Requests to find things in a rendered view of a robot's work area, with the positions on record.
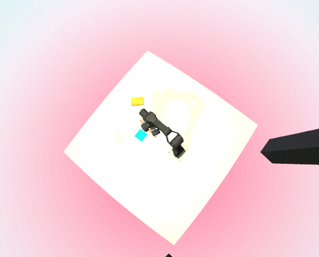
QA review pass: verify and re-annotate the yellow block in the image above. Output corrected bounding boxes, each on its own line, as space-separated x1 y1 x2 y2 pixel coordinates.
131 97 144 106

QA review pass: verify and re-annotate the cream flat rectangular block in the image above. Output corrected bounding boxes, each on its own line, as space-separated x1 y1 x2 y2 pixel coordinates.
112 132 124 144

